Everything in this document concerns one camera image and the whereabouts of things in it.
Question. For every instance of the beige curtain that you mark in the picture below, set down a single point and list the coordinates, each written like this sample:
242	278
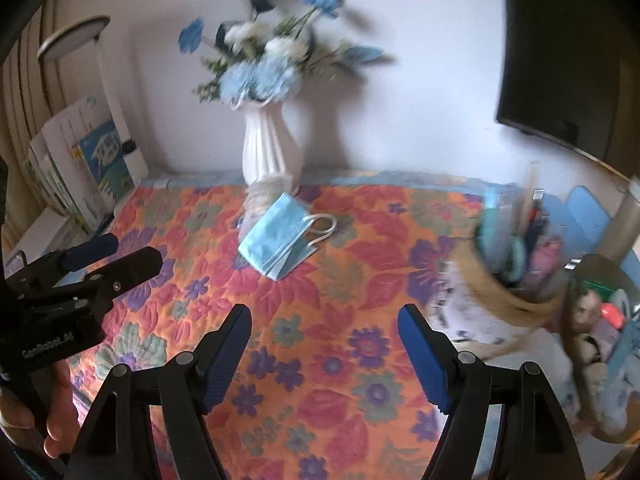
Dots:
20	110

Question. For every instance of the white printed cloth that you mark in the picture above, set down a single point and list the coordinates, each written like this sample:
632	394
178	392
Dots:
465	320

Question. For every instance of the floral quilted blanket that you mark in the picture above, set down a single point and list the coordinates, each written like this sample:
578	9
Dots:
325	285

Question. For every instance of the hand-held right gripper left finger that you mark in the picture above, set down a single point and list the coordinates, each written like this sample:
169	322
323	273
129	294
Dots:
225	355

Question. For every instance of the white plush toy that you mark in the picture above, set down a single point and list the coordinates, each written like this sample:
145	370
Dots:
605	400

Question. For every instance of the blue and white artificial flowers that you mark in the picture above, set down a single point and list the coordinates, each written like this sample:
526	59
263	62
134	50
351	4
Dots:
270	75

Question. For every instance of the cardboard post with white cap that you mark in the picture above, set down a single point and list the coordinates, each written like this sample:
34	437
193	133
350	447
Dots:
622	230

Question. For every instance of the blue face mask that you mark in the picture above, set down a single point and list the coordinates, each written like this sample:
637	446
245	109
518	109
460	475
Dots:
275	240

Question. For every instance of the person's left hand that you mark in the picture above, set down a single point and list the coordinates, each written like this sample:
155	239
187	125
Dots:
59	410

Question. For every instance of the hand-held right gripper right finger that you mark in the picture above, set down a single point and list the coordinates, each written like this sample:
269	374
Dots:
425	360

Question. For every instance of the curly brown scrunchie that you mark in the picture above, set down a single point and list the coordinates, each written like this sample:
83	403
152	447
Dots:
585	320

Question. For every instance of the white desk lamp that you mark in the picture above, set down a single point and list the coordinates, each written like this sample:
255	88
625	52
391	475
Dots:
75	35

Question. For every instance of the row of books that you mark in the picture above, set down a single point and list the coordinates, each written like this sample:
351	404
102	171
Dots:
85	170

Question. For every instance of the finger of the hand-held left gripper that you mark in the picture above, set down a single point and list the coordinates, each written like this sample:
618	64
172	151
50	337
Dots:
130	270
92	252

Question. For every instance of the tan woven basket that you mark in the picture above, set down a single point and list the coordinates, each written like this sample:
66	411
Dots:
510	297

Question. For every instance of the round woven basket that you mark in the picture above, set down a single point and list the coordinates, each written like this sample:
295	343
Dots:
587	220

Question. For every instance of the black television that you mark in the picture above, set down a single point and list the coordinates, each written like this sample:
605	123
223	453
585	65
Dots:
575	60

